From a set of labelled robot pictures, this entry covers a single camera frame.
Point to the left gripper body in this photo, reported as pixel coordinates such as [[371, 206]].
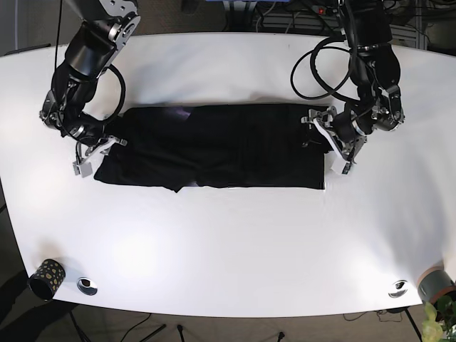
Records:
[[342, 138]]

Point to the black floral cup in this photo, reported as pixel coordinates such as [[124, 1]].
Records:
[[46, 280]]

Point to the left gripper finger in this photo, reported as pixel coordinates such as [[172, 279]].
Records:
[[311, 137]]

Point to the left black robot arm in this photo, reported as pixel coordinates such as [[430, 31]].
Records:
[[373, 68]]

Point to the grey plant pot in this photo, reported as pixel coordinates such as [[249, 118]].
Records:
[[434, 284]]

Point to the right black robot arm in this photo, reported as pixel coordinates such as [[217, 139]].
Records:
[[105, 30]]

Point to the right metal table grommet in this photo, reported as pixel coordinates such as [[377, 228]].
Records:
[[398, 289]]

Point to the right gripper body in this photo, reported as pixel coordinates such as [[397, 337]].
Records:
[[85, 154]]

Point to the metal table grommet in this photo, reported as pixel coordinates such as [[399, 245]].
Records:
[[87, 286], [398, 289]]

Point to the left metal table grommet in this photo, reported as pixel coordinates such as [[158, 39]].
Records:
[[87, 286]]

